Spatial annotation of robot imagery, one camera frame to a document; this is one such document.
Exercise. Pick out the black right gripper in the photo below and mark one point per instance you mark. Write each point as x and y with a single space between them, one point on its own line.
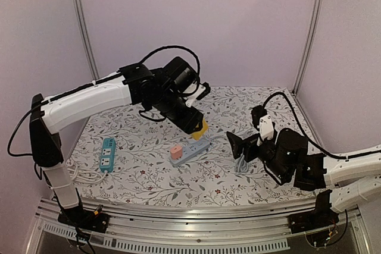
248 144

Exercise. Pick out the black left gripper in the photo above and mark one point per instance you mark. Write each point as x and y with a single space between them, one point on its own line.
188 123

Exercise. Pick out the yellow cube plug adapter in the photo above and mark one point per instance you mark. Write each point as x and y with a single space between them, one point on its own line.
201 129

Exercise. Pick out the light blue power strip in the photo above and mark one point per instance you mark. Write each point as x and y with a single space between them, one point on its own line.
190 151

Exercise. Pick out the pink cube plug adapter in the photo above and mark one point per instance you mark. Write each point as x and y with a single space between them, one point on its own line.
176 152

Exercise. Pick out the teal white power strip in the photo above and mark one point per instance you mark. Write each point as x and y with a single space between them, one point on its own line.
107 158

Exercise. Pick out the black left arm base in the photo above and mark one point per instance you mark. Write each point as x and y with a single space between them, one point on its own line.
95 220

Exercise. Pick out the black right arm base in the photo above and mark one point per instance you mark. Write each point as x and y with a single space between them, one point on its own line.
320 217

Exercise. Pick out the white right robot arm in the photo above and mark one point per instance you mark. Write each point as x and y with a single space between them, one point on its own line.
343 180

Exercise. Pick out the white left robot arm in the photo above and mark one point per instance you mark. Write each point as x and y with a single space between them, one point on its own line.
52 114

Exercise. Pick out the floral patterned table mat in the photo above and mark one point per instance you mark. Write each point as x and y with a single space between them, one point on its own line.
142 171

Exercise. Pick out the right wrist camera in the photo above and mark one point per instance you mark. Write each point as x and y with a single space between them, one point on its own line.
262 122

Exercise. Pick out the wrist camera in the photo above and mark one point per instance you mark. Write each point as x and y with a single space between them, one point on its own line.
197 92
262 122

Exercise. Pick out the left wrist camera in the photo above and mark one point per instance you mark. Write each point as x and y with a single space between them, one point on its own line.
197 92

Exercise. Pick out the left aluminium frame post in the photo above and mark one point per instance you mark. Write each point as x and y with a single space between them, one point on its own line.
84 34

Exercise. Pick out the aluminium frame post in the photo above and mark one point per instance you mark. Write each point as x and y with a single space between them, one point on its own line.
307 47
84 34

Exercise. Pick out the aluminium front rail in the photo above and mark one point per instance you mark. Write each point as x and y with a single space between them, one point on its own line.
226 229

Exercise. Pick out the right aluminium frame post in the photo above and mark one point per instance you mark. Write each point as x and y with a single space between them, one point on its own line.
307 47

